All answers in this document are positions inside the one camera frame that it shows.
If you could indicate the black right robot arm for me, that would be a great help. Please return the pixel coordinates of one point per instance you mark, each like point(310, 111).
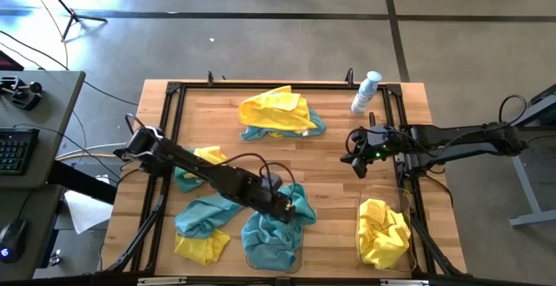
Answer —
point(456, 140)

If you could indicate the black keyboard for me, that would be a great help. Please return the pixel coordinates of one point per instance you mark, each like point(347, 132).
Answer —
point(17, 151)

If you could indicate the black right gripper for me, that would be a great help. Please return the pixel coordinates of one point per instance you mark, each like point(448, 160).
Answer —
point(369, 149)

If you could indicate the clear plastic basket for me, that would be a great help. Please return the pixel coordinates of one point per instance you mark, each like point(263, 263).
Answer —
point(306, 240)
point(382, 192)

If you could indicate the black computer mouse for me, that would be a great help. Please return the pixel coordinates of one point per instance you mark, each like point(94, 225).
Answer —
point(13, 238)

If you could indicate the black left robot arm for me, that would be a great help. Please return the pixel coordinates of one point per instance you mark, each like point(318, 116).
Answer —
point(204, 173)

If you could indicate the white paper sheet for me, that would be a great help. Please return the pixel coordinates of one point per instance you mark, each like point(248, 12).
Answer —
point(87, 212)

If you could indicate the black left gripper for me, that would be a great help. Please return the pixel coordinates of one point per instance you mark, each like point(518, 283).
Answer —
point(278, 205)

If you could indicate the grey metal stand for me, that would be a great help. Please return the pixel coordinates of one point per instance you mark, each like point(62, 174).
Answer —
point(527, 190)

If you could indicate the black desk foot bar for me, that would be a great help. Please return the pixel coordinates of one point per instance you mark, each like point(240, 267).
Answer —
point(82, 184)

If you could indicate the grey desk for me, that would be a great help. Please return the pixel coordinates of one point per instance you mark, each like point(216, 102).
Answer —
point(52, 103)

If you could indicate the black frame clamp hook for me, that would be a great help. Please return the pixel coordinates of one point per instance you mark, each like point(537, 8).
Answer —
point(210, 78)
point(349, 77)

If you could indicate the black device with red edge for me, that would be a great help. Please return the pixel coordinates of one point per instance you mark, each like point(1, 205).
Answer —
point(8, 65)

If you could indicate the black aluminium table frame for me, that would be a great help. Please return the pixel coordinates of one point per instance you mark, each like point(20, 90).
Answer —
point(234, 85)

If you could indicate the small metal caster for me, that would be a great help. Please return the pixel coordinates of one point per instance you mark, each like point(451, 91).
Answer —
point(54, 258)

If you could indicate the black clamp device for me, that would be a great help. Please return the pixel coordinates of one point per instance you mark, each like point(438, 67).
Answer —
point(26, 99)

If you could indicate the silver metal bracket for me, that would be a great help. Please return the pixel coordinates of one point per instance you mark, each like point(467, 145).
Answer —
point(404, 282)
point(160, 281)

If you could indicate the white spray bottle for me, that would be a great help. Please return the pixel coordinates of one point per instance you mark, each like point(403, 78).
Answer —
point(364, 97)

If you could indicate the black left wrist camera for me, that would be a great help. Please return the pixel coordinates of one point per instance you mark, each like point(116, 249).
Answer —
point(271, 182)

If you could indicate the black tripod stand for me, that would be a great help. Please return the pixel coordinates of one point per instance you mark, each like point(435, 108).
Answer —
point(71, 14)

